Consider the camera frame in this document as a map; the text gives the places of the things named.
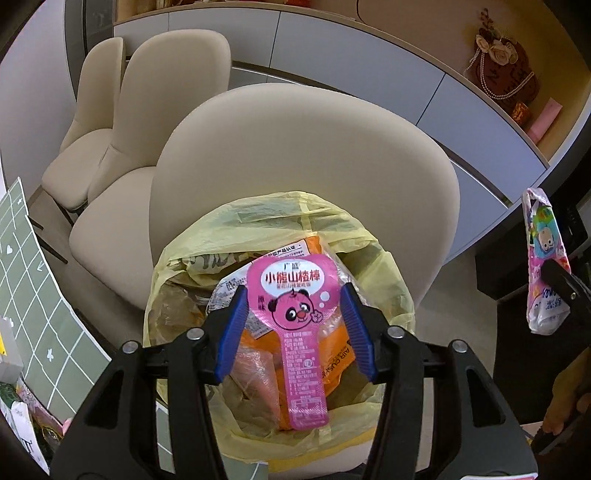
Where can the person's right hand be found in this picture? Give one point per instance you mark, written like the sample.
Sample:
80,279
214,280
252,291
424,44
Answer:
561,401

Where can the salmon pink plastic bag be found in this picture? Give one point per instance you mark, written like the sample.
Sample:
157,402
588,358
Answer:
254,374

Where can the pink cartoon snack packet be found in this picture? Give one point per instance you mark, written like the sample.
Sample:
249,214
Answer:
545,240

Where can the green checkered tablecloth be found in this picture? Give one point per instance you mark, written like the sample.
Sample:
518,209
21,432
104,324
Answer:
46,323

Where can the white printed packet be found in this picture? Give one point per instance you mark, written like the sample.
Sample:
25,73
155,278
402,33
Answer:
18,424

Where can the brown handbag with flowers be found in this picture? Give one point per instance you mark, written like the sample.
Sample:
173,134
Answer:
512,74

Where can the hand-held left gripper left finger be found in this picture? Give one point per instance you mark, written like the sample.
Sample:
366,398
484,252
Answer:
231,341

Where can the white lower cabinet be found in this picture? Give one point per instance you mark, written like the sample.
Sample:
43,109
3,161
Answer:
369,69

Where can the small red box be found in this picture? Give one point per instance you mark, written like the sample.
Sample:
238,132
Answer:
520,111

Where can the beige dining chair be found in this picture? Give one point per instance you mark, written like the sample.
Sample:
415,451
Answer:
300,152
175,78
97,92

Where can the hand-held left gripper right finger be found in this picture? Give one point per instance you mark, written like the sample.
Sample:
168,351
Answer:
358,337

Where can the pink flat box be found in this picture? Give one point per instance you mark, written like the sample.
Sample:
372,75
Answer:
545,119

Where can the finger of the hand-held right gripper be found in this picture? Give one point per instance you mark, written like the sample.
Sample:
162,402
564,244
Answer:
565,284

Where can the pink lollipop-shaped packet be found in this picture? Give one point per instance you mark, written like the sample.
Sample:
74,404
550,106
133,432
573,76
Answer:
295,300

